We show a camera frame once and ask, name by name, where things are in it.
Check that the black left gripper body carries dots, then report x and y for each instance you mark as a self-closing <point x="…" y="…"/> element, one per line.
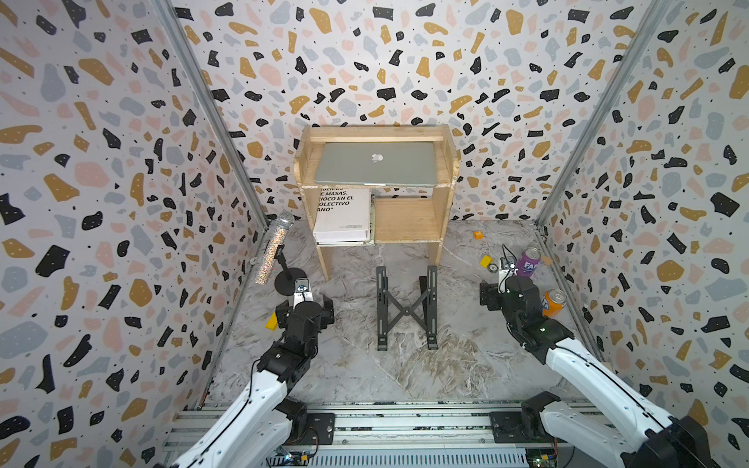
<point x="325" y="315"/>

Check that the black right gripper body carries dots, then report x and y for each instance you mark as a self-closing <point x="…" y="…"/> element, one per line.
<point x="495" y="301"/>

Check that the silver laptop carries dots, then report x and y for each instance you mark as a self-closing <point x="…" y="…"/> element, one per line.
<point x="378" y="163"/>

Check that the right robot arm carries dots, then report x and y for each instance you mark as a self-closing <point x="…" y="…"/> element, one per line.
<point x="638" y="433"/>

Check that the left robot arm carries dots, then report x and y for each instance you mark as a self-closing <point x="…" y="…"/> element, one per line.
<point x="264" y="417"/>

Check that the black laptop stand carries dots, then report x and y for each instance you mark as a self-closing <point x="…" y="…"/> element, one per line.
<point x="424" y="310"/>

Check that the yellow flat block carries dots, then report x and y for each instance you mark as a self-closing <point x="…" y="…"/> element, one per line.
<point x="272" y="322"/>

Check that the purple grape soda can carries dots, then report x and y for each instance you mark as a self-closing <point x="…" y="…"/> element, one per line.
<point x="528" y="262"/>

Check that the glitter microphone on stand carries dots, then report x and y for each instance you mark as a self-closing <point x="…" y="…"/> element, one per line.
<point x="285" y="281"/>

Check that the white book on shelf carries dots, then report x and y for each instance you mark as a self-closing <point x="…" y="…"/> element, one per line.
<point x="343" y="216"/>

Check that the wooden shelf unit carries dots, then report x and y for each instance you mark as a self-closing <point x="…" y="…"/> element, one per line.
<point x="400" y="220"/>

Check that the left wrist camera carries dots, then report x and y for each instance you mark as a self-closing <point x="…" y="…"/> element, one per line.
<point x="302" y="291"/>

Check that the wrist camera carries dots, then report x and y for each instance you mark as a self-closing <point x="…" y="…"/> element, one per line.
<point x="302" y="291"/>
<point x="506" y="270"/>

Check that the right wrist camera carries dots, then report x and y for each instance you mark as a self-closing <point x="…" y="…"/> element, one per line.
<point x="506" y="270"/>

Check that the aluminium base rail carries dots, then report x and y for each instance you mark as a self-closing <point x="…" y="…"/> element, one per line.
<point x="398" y="435"/>

